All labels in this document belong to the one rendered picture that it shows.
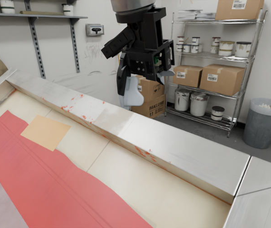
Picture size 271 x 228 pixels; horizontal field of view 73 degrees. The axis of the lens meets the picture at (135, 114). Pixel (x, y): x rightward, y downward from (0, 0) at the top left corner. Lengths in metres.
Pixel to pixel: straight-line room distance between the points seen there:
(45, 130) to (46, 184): 0.10
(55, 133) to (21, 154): 0.06
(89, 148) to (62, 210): 0.08
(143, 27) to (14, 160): 0.31
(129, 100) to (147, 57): 0.10
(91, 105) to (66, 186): 0.11
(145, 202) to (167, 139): 0.07
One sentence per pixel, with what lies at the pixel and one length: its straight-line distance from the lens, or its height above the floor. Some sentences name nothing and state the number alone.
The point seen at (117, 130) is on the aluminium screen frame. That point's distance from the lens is 0.22.
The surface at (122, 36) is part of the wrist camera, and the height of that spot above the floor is 1.64.
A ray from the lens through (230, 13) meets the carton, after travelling 3.06.
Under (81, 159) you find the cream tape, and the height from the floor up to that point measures 1.49.
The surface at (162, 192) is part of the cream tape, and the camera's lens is 0.21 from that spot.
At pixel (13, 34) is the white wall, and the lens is 2.38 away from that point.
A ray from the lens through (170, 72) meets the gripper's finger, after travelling 0.44.
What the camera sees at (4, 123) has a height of 1.47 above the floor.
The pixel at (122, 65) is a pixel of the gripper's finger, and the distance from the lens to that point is 0.37.
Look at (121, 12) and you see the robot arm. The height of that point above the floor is 1.67.
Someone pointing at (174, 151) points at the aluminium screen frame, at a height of 1.55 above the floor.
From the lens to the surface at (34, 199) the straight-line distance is 0.30.
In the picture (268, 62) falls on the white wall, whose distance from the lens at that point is 3.43.
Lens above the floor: 1.66
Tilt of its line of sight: 26 degrees down
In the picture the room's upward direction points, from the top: straight up
